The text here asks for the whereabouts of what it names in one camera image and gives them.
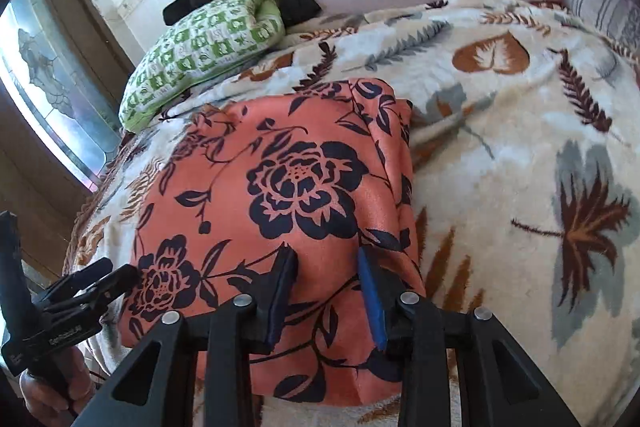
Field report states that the person's left hand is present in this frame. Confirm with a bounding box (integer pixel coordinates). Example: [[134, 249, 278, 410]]
[[20, 346, 94, 417]]

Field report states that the leaf print blanket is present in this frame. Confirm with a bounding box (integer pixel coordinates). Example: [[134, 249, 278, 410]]
[[62, 0, 640, 427]]

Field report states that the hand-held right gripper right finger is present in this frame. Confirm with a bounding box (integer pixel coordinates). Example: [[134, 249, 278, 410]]
[[356, 246, 581, 427]]

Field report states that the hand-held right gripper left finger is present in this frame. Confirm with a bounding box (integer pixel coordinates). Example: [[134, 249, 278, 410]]
[[87, 244, 301, 427]]

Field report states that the patterned glass window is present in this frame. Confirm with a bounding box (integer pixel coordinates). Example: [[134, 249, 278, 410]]
[[0, 0, 123, 188]]

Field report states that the green patterned pillow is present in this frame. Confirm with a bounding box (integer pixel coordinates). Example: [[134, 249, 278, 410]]
[[119, 0, 287, 132]]

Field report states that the wooden window frame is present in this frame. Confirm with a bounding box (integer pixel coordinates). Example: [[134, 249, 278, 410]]
[[0, 0, 136, 288]]

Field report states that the orange floral garment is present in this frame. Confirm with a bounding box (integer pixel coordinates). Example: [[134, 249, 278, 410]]
[[120, 78, 428, 408]]

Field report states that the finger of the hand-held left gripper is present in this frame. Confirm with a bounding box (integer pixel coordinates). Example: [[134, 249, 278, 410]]
[[55, 266, 141, 314], [47, 257, 115, 295]]

